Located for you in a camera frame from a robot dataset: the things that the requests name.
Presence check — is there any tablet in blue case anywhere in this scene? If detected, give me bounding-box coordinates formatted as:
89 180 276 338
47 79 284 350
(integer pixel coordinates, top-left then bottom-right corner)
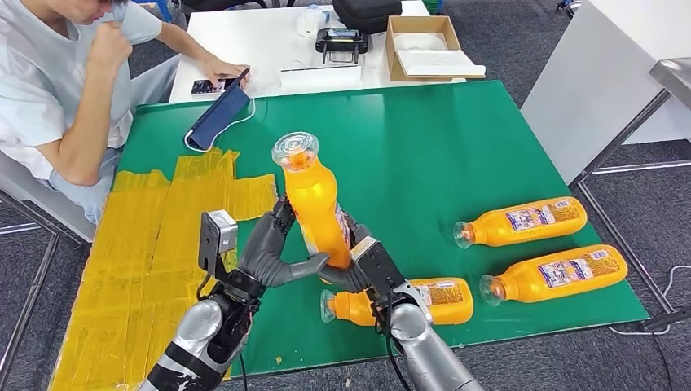
183 68 252 152

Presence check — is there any green table mat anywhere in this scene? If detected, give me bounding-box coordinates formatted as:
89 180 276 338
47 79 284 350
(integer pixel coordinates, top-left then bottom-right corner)
116 79 650 378

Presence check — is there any steel table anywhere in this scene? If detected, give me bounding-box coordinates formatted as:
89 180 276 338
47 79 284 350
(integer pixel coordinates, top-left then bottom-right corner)
569 58 691 187

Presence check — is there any person's right hand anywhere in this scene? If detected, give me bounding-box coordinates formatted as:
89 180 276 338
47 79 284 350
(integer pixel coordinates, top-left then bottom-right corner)
86 20 134 74

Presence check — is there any clear plastic pack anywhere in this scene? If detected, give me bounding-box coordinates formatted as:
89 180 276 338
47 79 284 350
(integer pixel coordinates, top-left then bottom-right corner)
297 4 332 39

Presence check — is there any person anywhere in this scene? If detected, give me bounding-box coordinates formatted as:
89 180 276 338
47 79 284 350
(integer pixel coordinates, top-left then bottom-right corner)
0 0 252 225

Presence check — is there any white foam sheet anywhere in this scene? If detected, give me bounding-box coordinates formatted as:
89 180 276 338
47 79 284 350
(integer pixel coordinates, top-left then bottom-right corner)
398 49 487 78

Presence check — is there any flat white box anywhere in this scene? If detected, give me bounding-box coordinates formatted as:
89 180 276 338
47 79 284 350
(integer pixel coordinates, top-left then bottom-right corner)
279 64 363 90

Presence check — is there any grey bench with metal legs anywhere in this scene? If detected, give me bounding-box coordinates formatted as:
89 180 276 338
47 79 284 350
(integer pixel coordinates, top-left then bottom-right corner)
0 151 99 379

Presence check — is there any black carrying case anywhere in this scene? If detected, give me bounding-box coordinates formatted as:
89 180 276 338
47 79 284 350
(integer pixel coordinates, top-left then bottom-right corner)
332 0 403 35

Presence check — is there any smartphone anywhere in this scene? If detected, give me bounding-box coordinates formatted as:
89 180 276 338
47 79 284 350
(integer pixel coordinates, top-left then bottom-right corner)
190 77 239 97

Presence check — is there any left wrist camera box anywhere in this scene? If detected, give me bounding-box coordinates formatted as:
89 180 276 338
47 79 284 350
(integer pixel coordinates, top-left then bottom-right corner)
198 209 239 279

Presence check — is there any black handheld controller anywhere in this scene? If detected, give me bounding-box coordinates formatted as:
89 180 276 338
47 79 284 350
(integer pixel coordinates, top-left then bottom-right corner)
315 27 370 64

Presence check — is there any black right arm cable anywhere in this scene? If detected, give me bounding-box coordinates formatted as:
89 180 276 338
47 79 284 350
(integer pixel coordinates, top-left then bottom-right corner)
371 291 412 391

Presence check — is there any white plastic bag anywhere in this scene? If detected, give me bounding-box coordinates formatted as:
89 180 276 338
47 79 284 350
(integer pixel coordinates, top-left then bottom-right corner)
394 33 450 52

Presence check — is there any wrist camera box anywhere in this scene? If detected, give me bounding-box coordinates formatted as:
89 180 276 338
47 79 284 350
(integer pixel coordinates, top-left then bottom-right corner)
198 209 239 279
350 236 408 309

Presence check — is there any black metal floor frame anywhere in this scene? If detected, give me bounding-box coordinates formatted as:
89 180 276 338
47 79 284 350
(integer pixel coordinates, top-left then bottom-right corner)
576 182 691 333

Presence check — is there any white tablet cable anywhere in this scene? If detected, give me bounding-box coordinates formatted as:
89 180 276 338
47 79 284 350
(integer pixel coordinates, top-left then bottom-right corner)
184 97 257 154

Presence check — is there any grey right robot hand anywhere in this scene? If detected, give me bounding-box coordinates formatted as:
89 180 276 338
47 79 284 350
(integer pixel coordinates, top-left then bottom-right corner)
318 212 375 295

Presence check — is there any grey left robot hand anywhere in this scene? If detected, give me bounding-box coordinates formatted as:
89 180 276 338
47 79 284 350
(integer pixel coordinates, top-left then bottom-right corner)
237 195 332 288

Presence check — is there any white partition panel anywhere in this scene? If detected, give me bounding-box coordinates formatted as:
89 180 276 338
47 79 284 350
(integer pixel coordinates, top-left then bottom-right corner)
521 0 691 187

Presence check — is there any cardboard box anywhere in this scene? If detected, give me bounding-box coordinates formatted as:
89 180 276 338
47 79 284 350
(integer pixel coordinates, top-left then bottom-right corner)
385 15 487 83

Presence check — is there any white table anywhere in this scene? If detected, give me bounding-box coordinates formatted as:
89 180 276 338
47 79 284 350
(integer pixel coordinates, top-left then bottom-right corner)
169 0 466 103

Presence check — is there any orange detergent bottle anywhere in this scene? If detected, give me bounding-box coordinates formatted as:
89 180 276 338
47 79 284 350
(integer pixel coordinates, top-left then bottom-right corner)
319 277 475 328
271 131 354 271
479 244 629 308
453 196 588 250

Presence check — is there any person's left hand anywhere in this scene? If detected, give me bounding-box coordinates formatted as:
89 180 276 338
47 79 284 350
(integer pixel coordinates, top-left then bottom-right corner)
200 55 252 90

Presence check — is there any white floor cable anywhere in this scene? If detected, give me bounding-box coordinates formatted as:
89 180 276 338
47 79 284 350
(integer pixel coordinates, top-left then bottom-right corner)
609 264 691 338

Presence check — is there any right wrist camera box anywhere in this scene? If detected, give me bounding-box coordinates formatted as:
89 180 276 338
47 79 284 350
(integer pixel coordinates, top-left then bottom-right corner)
350 236 408 309

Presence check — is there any yellow tape patch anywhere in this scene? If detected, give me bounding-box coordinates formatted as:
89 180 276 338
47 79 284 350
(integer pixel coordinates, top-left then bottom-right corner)
48 147 282 391

